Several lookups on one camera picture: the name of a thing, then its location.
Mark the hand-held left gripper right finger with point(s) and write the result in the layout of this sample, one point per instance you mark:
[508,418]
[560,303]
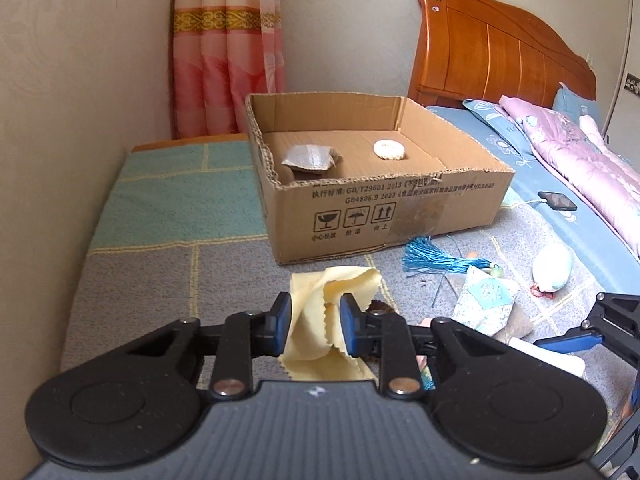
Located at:
[350,326]

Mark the light blue pillow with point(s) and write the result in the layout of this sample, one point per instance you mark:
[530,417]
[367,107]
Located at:
[575,102]

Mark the yellow cloth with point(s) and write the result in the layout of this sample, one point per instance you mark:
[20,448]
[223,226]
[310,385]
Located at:
[310,300]

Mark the blue tassel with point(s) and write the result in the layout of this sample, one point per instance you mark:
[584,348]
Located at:
[430,256]

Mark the wooden bed headboard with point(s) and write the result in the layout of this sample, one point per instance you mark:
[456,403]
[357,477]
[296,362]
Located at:
[500,45]

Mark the white wardrobe door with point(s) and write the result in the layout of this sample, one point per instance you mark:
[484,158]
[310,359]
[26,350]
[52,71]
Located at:
[622,35]

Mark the white flat item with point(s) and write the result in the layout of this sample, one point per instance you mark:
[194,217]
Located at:
[550,357]

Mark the pink curtain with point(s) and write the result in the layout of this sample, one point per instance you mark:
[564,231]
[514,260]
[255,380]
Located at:
[225,60]

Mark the cardboard box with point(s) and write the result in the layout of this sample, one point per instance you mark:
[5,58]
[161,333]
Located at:
[350,210]

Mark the grey folded cloth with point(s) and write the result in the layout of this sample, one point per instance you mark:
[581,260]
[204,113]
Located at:
[309,156]

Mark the pale green oval pouch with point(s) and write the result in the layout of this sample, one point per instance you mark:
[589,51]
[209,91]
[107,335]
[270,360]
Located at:
[551,267]

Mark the blue patterned pillow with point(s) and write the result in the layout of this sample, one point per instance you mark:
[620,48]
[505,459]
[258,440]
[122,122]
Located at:
[495,130]

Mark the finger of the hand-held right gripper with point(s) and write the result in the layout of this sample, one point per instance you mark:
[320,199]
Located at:
[624,447]
[575,341]

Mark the black phone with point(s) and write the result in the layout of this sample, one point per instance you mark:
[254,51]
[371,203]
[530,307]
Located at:
[559,201]

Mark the pink floral quilt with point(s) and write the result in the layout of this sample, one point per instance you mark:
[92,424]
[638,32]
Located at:
[585,160]

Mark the blue bedsheet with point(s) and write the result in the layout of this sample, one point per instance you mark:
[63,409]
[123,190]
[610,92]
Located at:
[592,242]

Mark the white round crocheted coaster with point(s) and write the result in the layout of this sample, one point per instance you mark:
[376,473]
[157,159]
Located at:
[389,150]

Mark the floral fabric sachet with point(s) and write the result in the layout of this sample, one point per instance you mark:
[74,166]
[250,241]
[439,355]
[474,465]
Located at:
[484,301]

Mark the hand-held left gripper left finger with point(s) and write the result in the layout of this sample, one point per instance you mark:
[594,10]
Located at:
[284,324]

